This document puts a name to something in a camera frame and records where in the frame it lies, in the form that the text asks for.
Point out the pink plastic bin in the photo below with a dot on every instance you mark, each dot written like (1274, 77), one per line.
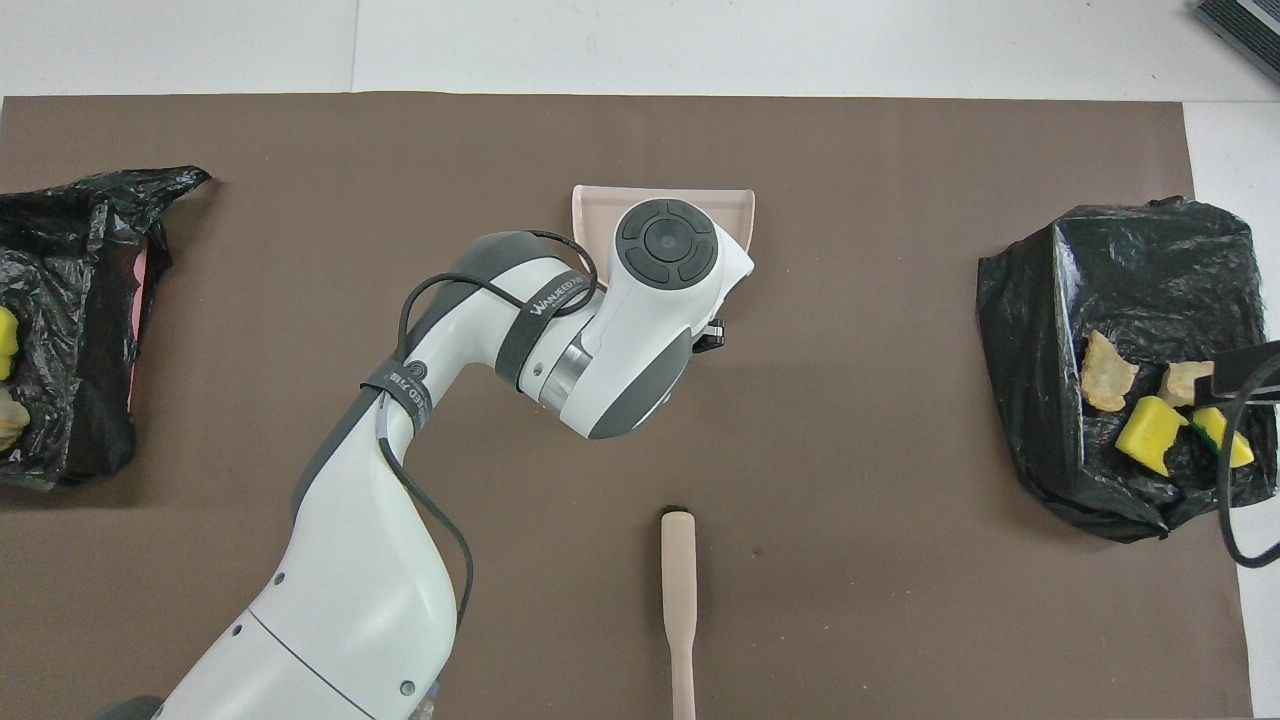
(138, 300)

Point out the brown table mat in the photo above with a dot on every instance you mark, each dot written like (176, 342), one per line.
(900, 600)

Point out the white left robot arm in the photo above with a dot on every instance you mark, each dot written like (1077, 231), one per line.
(620, 340)

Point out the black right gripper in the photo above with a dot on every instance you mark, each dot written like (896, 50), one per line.
(1250, 370)

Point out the beige brush with black bristles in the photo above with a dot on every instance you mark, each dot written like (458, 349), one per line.
(678, 570)

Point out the yellow notched sponge piece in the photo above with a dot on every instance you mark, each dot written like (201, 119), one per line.
(1150, 433)

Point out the beige plastic dustpan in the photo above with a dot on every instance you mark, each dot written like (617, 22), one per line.
(592, 210)

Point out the pale croissant bread piece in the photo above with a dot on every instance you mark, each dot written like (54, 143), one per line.
(1105, 375)

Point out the yellow wedge sponge piece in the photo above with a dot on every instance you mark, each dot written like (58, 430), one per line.
(1210, 425)

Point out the black plastic trash bag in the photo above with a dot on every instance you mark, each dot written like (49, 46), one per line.
(1130, 290)
(70, 330)

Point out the yellow curved sponge piece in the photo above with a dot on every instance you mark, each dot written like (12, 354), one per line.
(5, 345)

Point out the dark grey ribbed panel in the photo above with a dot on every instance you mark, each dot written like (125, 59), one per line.
(1250, 25)

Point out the orange striped croissant bread piece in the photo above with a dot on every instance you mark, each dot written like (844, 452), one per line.
(1185, 382)

